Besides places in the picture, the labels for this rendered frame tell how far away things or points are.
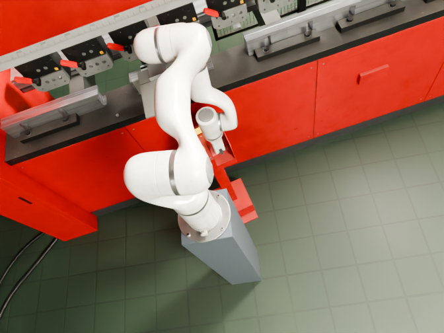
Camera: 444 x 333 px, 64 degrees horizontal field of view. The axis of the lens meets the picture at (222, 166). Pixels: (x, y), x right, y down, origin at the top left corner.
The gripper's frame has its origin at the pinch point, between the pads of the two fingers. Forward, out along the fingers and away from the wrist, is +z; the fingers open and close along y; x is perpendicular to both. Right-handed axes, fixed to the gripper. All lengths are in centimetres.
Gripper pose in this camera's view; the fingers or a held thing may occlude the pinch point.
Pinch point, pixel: (219, 148)
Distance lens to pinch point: 166.0
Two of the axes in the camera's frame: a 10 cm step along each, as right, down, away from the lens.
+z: 1.7, 3.6, 9.2
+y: 3.7, 8.4, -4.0
